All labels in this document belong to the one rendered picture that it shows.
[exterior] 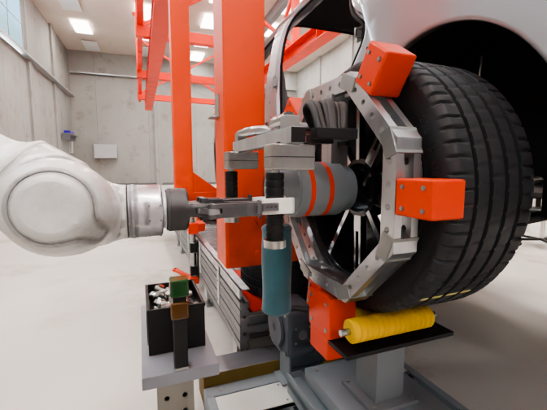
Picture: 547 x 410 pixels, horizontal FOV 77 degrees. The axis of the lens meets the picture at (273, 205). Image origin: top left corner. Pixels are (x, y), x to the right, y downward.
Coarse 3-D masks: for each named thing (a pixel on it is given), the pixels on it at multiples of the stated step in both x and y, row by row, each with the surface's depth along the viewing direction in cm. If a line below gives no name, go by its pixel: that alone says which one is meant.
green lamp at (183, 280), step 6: (180, 276) 77; (168, 282) 77; (174, 282) 74; (180, 282) 74; (186, 282) 75; (174, 288) 74; (180, 288) 74; (186, 288) 75; (174, 294) 74; (180, 294) 75; (186, 294) 75
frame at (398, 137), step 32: (320, 96) 89; (352, 96) 76; (384, 128) 67; (416, 128) 67; (384, 160) 67; (416, 160) 66; (384, 192) 67; (288, 224) 112; (384, 224) 68; (416, 224) 67; (320, 256) 104; (384, 256) 68; (352, 288) 79
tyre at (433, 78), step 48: (432, 96) 67; (480, 96) 72; (432, 144) 66; (480, 144) 65; (528, 144) 70; (480, 192) 64; (528, 192) 69; (432, 240) 67; (480, 240) 68; (384, 288) 81; (432, 288) 71; (480, 288) 80
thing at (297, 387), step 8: (288, 376) 122; (296, 376) 124; (304, 376) 122; (288, 384) 123; (296, 384) 117; (304, 384) 120; (288, 392) 123; (296, 392) 116; (304, 392) 116; (312, 392) 116; (296, 400) 117; (304, 400) 110; (312, 400) 112; (320, 400) 112; (304, 408) 111; (312, 408) 106; (320, 408) 108
